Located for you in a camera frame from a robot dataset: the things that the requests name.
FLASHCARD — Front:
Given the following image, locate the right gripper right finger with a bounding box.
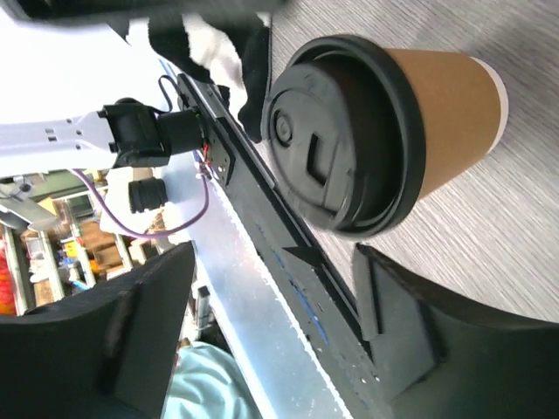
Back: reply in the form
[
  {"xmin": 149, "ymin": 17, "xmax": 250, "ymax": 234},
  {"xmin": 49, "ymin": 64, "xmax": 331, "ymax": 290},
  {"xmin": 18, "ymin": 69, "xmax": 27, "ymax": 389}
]
[{"xmin": 352, "ymin": 244, "xmax": 558, "ymax": 418}]

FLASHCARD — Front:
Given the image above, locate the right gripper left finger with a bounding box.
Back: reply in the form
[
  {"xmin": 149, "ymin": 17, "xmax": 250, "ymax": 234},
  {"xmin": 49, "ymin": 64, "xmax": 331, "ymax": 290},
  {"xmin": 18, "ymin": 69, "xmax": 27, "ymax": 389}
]
[{"xmin": 1, "ymin": 242, "xmax": 196, "ymax": 418}]

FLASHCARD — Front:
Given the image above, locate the black cup lid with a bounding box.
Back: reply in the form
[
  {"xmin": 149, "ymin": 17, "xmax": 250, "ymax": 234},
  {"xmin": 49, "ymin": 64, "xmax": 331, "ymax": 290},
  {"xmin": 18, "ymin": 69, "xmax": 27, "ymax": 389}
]
[{"xmin": 261, "ymin": 34, "xmax": 426, "ymax": 238}]

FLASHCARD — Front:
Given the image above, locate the brown paper coffee cup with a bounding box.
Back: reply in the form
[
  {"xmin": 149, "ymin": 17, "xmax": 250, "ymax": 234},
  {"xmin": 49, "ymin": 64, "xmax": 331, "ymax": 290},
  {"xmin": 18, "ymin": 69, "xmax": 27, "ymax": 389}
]
[{"xmin": 388, "ymin": 49, "xmax": 509, "ymax": 199}]

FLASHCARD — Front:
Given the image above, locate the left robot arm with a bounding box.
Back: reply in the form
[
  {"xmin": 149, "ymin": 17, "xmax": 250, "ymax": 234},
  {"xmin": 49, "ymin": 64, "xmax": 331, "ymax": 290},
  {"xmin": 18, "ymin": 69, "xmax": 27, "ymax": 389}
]
[{"xmin": 1, "ymin": 100, "xmax": 204, "ymax": 177}]

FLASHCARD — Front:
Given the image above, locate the person in teal shirt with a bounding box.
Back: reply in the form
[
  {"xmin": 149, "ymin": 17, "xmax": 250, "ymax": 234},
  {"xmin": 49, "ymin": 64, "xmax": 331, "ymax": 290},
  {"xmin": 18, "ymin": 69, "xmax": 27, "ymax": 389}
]
[{"xmin": 162, "ymin": 341, "xmax": 261, "ymax": 419}]

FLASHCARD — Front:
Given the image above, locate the zebra print pillow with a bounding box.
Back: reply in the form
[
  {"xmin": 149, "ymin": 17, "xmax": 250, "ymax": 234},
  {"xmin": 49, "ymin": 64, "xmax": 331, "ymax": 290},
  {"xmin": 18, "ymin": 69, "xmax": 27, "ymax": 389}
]
[{"xmin": 148, "ymin": 13, "xmax": 272, "ymax": 143}]

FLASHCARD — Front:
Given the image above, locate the white cable duct strip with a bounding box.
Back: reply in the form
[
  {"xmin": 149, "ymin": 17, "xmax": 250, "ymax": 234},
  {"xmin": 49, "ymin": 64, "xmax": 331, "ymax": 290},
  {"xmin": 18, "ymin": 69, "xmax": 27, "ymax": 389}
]
[{"xmin": 189, "ymin": 183, "xmax": 350, "ymax": 418}]

